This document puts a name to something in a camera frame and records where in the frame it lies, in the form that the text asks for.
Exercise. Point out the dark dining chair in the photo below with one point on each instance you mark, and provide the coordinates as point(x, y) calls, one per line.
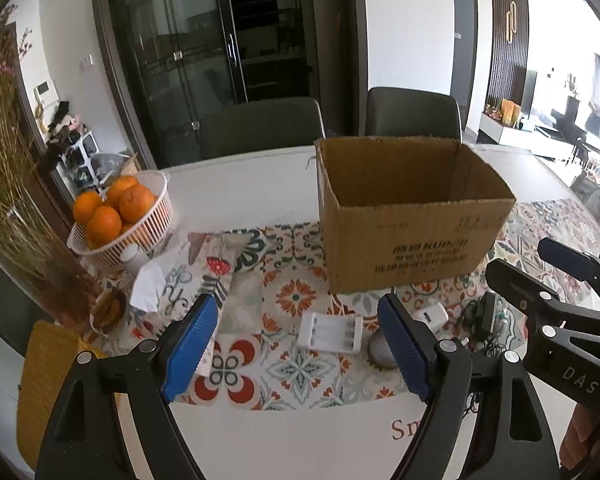
point(412, 112)
point(260, 127)

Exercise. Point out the dark glass sliding door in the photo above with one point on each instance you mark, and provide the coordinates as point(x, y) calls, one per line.
point(190, 60)

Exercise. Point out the grey room door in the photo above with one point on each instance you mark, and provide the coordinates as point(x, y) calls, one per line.
point(464, 60)

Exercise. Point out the white intercom panel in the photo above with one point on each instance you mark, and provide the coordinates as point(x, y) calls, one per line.
point(44, 102)

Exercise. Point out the white battery charger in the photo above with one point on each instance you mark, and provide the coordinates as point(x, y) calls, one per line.
point(330, 332)

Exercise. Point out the yellow ornaments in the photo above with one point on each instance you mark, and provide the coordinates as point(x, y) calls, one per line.
point(509, 110)

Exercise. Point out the open cardboard box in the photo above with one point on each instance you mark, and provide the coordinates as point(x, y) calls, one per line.
point(125, 162)

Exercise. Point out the printed fabric tissue cover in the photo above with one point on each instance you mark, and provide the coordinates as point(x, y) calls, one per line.
point(230, 280)

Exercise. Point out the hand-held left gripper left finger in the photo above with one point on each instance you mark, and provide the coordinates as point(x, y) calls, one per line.
point(195, 345)

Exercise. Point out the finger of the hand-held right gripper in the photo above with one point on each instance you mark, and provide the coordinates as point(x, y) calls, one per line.
point(510, 277)
point(570, 255)

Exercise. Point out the person's right hand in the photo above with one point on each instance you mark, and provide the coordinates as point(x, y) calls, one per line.
point(582, 435)

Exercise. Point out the brown cardboard box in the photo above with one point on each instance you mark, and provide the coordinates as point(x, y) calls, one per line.
point(405, 245)

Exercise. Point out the white tissue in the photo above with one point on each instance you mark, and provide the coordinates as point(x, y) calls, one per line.
point(147, 287)

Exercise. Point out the gold wall ornament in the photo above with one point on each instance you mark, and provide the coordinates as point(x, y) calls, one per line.
point(511, 22)

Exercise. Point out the orange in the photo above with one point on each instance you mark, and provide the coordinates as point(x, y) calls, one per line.
point(136, 202)
point(87, 207)
point(120, 185)
point(103, 225)

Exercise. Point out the white power adapter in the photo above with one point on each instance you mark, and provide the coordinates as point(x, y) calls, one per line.
point(432, 317)

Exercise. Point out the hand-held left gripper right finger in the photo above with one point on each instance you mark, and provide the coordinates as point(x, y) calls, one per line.
point(405, 345)

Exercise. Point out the dark slatted wall panel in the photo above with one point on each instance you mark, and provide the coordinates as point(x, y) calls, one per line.
point(500, 70)

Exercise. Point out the white light switch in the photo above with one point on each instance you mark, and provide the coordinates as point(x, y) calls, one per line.
point(86, 61)

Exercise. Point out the plush toys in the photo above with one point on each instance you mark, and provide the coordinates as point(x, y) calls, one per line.
point(65, 125)

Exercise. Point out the grey oval object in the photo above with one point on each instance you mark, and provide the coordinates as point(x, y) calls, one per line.
point(379, 351)

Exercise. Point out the small white bottle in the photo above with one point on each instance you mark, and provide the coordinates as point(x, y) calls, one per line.
point(132, 257)

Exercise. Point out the dried flower bunch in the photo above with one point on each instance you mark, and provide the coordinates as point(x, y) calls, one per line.
point(0, 135)

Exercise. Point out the white plastic basket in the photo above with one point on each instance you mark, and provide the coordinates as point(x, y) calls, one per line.
point(150, 232)

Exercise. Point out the black power adapter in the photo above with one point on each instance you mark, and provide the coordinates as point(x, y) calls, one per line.
point(488, 310)

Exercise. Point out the white tv cabinet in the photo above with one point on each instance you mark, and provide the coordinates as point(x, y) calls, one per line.
point(502, 132)

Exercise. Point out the patterned tablecloth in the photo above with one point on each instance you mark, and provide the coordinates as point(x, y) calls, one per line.
point(300, 440)

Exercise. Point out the white shoe rack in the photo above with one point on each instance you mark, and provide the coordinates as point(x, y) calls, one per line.
point(80, 160)

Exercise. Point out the yellow woven mat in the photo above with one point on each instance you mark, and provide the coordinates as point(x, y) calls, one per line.
point(45, 375)

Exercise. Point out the glass vase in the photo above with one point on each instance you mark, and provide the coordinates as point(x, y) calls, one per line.
point(45, 270)

